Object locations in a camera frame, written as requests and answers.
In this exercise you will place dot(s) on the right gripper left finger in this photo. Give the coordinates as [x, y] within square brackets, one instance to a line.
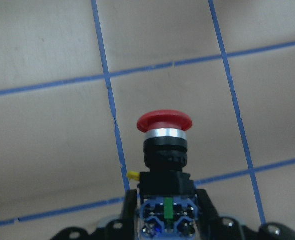
[122, 228]

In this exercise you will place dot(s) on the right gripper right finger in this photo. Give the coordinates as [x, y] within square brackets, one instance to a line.
[213, 226]

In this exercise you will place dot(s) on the red emergency stop button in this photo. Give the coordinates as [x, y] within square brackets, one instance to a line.
[168, 209]

